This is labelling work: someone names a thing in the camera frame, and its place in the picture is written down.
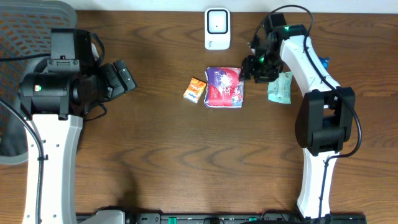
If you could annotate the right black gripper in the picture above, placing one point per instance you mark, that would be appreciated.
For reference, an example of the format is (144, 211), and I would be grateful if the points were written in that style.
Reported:
(249, 68)

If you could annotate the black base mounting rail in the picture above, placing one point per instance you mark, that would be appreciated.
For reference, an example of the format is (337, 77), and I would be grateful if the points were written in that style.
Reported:
(266, 217)

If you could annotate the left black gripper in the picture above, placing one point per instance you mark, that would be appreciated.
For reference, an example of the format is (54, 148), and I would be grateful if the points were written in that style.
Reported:
(118, 79)

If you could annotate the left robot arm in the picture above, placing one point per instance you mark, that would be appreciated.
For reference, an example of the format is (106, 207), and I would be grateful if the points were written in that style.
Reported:
(57, 100)

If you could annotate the teal green snack packet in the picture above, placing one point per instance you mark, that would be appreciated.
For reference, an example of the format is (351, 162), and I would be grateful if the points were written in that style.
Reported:
(279, 91)

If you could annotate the blue Oreo cookie pack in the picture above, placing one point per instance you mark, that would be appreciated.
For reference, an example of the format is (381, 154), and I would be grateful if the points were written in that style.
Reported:
(325, 62)

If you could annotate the small orange snack box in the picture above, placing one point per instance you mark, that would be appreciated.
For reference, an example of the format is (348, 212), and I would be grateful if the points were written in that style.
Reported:
(194, 90)

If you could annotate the grey plastic mesh basket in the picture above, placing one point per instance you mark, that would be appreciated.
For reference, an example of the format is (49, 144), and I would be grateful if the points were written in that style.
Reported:
(25, 31)

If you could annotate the red purple snack bag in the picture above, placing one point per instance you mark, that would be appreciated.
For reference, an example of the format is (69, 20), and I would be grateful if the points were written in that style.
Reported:
(224, 89)

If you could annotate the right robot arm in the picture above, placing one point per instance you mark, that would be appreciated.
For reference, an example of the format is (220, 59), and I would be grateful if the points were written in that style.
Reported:
(325, 116)

